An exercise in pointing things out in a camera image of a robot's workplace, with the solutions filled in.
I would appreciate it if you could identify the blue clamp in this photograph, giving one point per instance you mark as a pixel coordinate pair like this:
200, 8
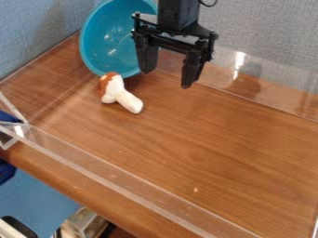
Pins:
7, 168

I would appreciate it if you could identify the blue plastic bowl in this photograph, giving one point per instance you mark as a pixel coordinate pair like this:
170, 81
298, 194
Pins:
105, 44

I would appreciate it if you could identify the metal frame under table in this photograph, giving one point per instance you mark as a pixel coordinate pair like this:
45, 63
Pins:
84, 224

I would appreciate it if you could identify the white and brown toy mushroom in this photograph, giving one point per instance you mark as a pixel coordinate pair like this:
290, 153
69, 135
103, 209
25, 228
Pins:
112, 92

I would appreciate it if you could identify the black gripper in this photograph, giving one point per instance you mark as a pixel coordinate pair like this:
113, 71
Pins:
174, 29

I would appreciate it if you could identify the black and white object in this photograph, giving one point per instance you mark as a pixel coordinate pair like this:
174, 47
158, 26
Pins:
13, 229

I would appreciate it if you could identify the clear acrylic barrier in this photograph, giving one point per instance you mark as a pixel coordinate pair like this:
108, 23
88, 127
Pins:
216, 162

